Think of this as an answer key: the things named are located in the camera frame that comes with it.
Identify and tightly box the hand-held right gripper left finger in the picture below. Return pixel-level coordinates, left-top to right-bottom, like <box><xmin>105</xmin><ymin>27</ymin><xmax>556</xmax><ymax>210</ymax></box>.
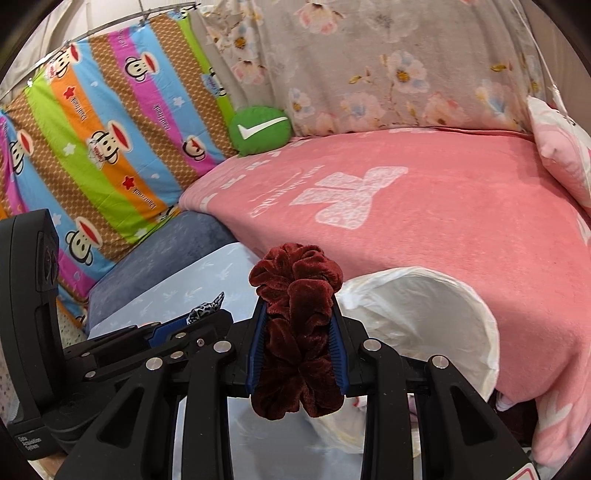
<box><xmin>55</xmin><ymin>302</ymin><xmax>269</xmax><ymax>480</ymax></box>

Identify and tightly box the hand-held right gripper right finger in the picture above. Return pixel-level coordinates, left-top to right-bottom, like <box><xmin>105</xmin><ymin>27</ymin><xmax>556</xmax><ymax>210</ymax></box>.
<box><xmin>330</xmin><ymin>309</ymin><xmax>536</xmax><ymax>480</ymax></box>

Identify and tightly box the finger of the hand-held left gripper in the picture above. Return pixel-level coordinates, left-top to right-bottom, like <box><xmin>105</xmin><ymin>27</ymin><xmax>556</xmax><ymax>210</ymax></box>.
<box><xmin>83</xmin><ymin>342</ymin><xmax>222</xmax><ymax>384</ymax></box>
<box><xmin>62</xmin><ymin>310</ymin><xmax>234</xmax><ymax>365</ymax></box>

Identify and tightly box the leopard print scrunchie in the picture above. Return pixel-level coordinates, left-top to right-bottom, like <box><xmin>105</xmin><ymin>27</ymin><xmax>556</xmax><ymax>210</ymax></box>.
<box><xmin>187</xmin><ymin>291</ymin><xmax>226</xmax><ymax>326</ymax></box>

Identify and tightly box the dark red velvet scrunchie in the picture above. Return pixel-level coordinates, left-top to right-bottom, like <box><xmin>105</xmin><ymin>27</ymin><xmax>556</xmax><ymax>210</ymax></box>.
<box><xmin>248</xmin><ymin>242</ymin><xmax>345</xmax><ymax>421</ymax></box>

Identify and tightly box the white plastic bag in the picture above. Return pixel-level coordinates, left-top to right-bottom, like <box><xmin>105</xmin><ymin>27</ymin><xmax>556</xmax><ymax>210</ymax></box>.
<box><xmin>305</xmin><ymin>267</ymin><xmax>502</xmax><ymax>457</ymax></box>

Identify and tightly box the light blue printed sheet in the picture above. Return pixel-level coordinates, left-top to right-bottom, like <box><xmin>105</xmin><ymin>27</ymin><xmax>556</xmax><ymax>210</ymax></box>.
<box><xmin>37</xmin><ymin>242</ymin><xmax>370</xmax><ymax>480</ymax></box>

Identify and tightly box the blue-grey cushion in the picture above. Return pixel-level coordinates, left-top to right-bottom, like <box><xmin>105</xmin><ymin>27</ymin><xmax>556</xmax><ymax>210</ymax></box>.
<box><xmin>88</xmin><ymin>210</ymin><xmax>241</xmax><ymax>330</ymax></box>

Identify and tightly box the pink blanket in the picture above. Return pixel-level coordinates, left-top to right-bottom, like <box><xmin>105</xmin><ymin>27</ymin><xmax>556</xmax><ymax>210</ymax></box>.
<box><xmin>179</xmin><ymin>129</ymin><xmax>591</xmax><ymax>472</ymax></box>

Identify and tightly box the striped monkey print sheet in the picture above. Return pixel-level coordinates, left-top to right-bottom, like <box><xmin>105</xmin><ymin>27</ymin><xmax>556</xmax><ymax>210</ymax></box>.
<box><xmin>0</xmin><ymin>9</ymin><xmax>241</xmax><ymax>324</ymax></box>

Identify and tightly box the green cushion with white tick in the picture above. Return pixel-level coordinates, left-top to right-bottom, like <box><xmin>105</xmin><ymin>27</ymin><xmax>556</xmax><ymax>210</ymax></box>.
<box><xmin>229</xmin><ymin>106</ymin><xmax>293</xmax><ymax>158</ymax></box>

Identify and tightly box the white net curtain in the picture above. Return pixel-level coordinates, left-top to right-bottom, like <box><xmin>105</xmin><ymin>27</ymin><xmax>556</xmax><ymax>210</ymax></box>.
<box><xmin>9</xmin><ymin>0</ymin><xmax>153</xmax><ymax>88</ymax></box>

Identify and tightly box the curved metal rod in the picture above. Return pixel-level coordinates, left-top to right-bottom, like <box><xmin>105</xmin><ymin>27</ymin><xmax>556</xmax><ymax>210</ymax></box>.
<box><xmin>0</xmin><ymin>2</ymin><xmax>204</xmax><ymax>100</ymax></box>

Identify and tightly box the pink pillow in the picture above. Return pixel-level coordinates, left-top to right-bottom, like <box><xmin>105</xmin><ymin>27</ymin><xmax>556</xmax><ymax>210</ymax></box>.
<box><xmin>527</xmin><ymin>96</ymin><xmax>591</xmax><ymax>208</ymax></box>

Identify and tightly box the grey floral blanket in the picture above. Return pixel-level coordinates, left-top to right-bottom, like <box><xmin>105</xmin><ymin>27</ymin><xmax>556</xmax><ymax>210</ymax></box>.
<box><xmin>191</xmin><ymin>0</ymin><xmax>550</xmax><ymax>137</ymax></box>

